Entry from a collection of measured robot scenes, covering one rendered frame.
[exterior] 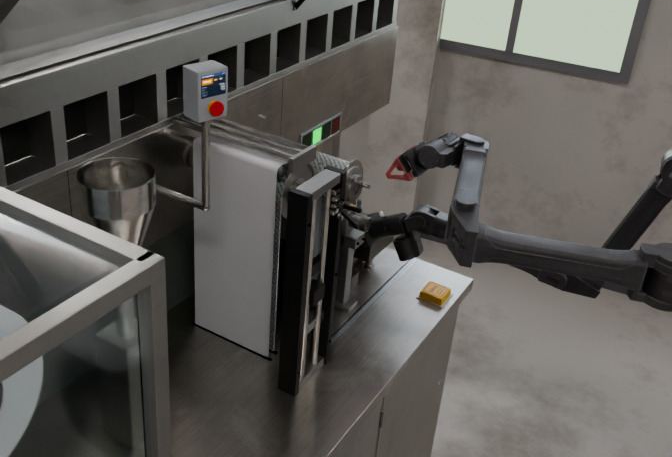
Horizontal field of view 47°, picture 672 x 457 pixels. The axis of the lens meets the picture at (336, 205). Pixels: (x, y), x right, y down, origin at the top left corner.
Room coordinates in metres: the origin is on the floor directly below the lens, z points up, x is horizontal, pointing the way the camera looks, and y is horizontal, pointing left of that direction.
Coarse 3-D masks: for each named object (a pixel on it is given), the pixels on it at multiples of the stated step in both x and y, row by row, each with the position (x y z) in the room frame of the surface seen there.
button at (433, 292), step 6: (432, 282) 1.90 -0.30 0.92; (426, 288) 1.87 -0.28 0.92; (432, 288) 1.87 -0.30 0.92; (438, 288) 1.87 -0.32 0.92; (444, 288) 1.88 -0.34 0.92; (450, 288) 1.88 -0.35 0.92; (420, 294) 1.85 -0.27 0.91; (426, 294) 1.84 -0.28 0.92; (432, 294) 1.84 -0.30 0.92; (438, 294) 1.84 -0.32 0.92; (444, 294) 1.85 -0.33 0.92; (432, 300) 1.83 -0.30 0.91; (438, 300) 1.82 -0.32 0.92; (444, 300) 1.84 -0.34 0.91
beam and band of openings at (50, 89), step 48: (288, 0) 2.15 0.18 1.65; (336, 0) 2.38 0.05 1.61; (384, 0) 2.76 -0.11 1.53; (144, 48) 1.64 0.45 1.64; (192, 48) 1.78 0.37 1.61; (240, 48) 1.96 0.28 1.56; (288, 48) 2.23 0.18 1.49; (336, 48) 2.40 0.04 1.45; (0, 96) 1.31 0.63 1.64; (48, 96) 1.40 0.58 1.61; (96, 96) 1.56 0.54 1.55; (144, 96) 1.69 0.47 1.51; (0, 144) 1.30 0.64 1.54; (48, 144) 1.42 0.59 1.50; (96, 144) 1.52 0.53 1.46
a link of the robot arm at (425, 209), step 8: (424, 208) 1.81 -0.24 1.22; (432, 208) 1.82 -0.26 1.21; (424, 216) 1.78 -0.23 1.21; (432, 216) 1.77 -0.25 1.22; (440, 216) 1.78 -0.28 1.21; (432, 224) 1.77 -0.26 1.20; (440, 224) 1.76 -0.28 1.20; (424, 232) 1.77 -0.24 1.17; (432, 232) 1.76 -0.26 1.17; (440, 232) 1.76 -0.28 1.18; (528, 272) 1.67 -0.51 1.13; (536, 272) 1.66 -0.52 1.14; (544, 272) 1.63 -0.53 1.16; (552, 272) 1.63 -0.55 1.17; (544, 280) 1.63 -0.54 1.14; (552, 280) 1.62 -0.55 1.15; (560, 280) 1.62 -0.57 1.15
